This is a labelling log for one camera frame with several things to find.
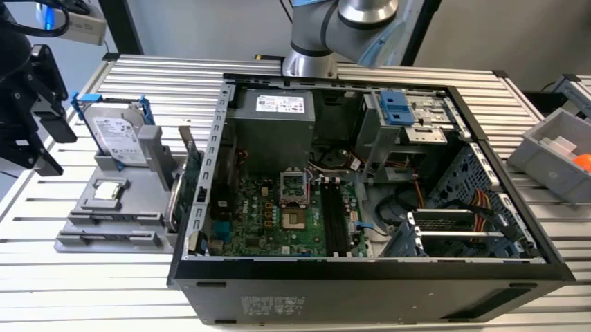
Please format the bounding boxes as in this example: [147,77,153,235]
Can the orange ball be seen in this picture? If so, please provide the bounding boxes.
[570,154,591,173]

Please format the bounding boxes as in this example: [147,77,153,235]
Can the black PC case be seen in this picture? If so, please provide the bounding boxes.
[166,72,578,326]

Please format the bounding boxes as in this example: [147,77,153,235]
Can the wire locking lever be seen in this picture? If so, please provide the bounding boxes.
[305,169,321,208]

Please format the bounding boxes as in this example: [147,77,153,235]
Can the white block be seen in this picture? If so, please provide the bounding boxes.
[539,136,579,157]

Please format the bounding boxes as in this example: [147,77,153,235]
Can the black case fan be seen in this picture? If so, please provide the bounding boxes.
[213,134,242,210]

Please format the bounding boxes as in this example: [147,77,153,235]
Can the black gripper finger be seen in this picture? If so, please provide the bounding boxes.
[0,82,64,177]
[28,44,78,143]

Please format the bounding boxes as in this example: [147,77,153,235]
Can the metal disk bay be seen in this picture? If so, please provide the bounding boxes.
[382,206,541,259]

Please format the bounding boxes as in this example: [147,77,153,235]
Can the blue plastic drive latch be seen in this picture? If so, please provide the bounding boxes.
[378,89,413,127]

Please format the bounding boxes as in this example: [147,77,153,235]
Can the CPU socket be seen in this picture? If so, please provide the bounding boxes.
[281,206,310,232]

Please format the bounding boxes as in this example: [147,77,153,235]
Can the thin black camera cable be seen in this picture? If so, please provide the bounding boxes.
[0,0,71,39]

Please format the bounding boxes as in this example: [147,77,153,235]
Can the black looped data cable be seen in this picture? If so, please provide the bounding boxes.
[374,192,419,238]

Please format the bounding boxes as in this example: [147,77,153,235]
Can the grey power supply unit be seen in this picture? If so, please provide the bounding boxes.
[229,88,318,174]

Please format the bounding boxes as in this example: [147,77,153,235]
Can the light metal crate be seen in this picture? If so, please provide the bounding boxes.
[547,73,591,120]

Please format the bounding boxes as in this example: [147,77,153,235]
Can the black upright post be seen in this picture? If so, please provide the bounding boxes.
[98,0,146,62]

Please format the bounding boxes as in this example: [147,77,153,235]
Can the white yellow power wires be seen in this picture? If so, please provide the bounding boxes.
[307,147,369,176]

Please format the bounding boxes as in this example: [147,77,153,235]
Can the metal socket cover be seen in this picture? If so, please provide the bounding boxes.
[279,167,310,208]

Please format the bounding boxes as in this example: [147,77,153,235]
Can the black RAM slot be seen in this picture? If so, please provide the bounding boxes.
[321,176,342,257]
[331,176,355,257]

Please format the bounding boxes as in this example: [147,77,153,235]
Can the single orange wire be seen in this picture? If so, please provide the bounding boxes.
[413,174,427,210]

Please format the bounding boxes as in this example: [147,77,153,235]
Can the green graphics card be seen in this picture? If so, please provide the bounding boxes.
[166,119,206,233]

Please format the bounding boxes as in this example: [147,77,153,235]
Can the grey plastic bin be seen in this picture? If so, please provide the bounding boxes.
[506,107,591,208]

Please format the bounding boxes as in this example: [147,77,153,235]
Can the hard disk in blue carrier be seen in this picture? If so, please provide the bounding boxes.
[68,92,157,171]

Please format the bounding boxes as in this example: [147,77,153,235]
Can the green motherboard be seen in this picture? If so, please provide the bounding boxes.
[206,171,371,259]

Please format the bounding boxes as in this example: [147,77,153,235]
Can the grey parts rack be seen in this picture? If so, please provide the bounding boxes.
[54,119,186,253]

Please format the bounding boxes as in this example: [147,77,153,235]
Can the red yellow orange wires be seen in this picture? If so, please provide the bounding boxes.
[470,188,499,240]

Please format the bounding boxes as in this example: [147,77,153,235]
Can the silver CPU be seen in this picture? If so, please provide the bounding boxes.
[92,181,123,201]

